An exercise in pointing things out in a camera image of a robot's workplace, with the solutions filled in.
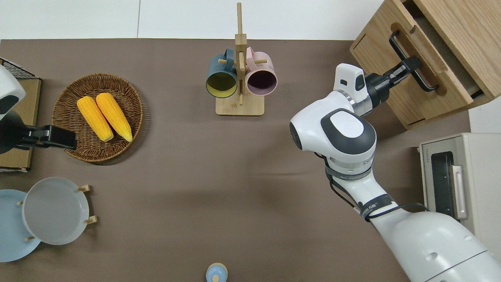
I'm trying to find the wooden plate rack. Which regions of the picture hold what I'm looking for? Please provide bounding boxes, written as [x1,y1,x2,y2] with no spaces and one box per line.
[16,184,98,241]

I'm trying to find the blue dome bell wooden base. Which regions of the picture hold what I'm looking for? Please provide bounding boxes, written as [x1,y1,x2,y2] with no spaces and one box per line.
[205,262,228,282]

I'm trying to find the yellow corn cob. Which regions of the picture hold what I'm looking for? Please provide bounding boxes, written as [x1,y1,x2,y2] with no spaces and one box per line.
[77,96,114,142]
[96,92,133,142]

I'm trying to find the pink mug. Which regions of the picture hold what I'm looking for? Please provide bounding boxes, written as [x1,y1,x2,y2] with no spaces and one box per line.
[245,47,278,96]

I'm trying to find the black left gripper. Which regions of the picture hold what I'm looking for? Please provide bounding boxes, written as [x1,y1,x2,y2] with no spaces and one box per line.
[0,111,77,154]

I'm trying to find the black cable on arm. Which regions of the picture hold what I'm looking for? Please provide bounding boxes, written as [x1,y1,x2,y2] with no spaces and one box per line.
[324,153,429,224]

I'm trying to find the cream toaster oven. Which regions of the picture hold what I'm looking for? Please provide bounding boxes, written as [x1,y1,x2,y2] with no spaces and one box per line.
[419,132,501,261]

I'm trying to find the grey plate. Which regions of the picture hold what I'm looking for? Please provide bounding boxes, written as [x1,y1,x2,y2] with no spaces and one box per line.
[22,177,90,246]

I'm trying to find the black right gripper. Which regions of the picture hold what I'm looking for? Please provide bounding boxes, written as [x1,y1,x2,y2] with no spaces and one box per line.
[365,57,423,111]

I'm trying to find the grid-paper wire rack with board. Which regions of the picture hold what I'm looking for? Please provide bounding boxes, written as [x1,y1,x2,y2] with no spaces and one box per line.
[0,58,42,173]

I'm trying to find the wooden mug tree stand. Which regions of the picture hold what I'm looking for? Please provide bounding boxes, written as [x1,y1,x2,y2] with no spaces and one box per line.
[215,2,265,116]

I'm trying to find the wooden drawer with black handle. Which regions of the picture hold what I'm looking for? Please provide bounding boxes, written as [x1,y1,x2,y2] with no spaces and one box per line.
[389,0,484,98]

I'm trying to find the brown table mat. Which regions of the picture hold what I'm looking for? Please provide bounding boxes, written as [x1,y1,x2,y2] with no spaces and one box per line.
[0,38,471,282]

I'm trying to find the wooden drawer cabinet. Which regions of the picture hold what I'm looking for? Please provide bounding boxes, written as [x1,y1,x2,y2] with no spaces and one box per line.
[350,0,501,130]

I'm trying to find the light blue plate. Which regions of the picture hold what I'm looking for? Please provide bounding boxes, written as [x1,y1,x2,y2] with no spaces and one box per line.
[0,189,42,262]

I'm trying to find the dark blue mug yellow inside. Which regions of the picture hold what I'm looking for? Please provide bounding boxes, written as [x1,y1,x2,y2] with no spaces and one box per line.
[206,48,238,98]

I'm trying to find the round wicker basket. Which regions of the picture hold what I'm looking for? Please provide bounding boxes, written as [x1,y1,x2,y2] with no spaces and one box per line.
[52,73,144,163]

